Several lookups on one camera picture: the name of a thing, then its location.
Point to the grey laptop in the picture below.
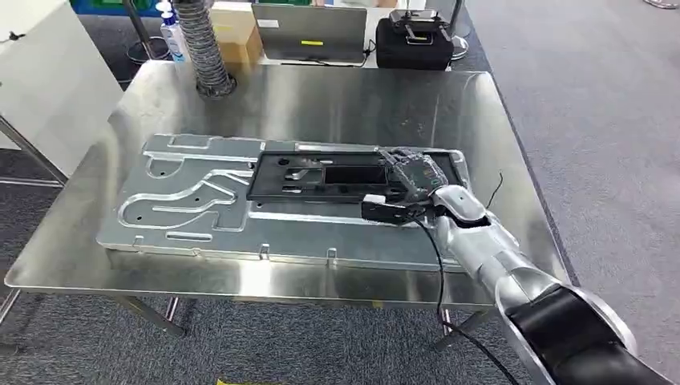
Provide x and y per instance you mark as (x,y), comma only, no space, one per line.
(311,32)

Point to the steel table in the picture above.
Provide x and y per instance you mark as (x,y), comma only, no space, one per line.
(329,101)

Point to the black remote controller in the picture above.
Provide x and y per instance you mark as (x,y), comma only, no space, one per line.
(419,24)

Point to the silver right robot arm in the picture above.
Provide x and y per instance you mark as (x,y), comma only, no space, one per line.
(510,265)

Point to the white and blue bottle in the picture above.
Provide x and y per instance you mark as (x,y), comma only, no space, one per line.
(172,34)

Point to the silver stand with round base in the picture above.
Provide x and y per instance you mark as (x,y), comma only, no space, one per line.
(459,40)

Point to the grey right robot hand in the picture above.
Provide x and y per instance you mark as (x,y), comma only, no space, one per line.
(419,172)

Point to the pale and black wrist camera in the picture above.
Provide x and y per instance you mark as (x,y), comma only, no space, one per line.
(385,210)

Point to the black plastic frame plate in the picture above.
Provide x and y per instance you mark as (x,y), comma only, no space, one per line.
(313,178)

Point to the large stamped metal panel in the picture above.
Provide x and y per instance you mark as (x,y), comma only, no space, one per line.
(202,212)

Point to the yellow floor tape strip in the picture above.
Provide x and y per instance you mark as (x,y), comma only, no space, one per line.
(244,382)

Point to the black carry case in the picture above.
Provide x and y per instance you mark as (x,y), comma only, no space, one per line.
(414,53)

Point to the black stand with round base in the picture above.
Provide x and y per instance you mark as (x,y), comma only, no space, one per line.
(144,45)

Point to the cardboard box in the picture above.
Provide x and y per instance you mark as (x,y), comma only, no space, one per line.
(236,32)

